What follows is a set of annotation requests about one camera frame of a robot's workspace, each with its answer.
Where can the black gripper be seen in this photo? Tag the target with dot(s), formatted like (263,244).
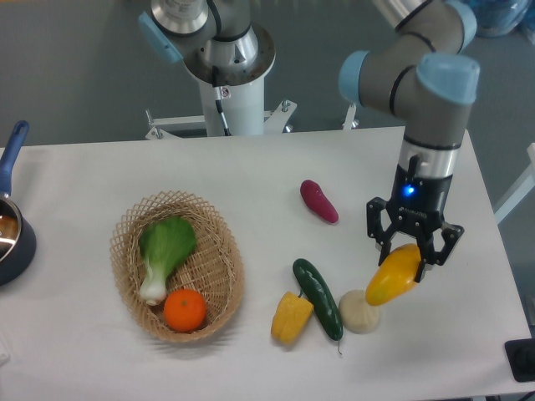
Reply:
(418,204)

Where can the yellow mango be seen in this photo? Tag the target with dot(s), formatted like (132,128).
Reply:
(395,276)

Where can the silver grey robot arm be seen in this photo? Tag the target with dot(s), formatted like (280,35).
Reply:
(422,78)

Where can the beige steamed bun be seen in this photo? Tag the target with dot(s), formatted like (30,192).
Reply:
(357,315)

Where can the purple sweet potato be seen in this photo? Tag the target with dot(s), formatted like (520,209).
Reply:
(317,202)

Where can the dark green cucumber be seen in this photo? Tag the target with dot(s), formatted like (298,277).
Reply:
(316,290)

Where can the yellow bell pepper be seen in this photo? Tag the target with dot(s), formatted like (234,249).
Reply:
(291,316)

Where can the black device at edge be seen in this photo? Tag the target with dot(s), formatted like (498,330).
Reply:
(520,356)

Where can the woven wicker basket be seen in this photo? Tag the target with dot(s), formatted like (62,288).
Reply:
(214,268)

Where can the blue plastic bag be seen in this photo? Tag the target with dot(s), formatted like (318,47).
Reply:
(498,18)

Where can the orange fruit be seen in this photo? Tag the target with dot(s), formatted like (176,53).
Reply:
(185,310)

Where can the green bok choy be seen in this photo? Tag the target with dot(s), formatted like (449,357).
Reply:
(164,246)

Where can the blue saucepan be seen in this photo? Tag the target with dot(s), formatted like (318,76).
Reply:
(18,240)

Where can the white frame at right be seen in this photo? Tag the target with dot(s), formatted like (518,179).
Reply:
(519,189)

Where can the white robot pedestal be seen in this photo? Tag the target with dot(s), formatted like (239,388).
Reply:
(238,108)

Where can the white metal base frame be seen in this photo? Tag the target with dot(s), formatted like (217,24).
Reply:
(275,121)

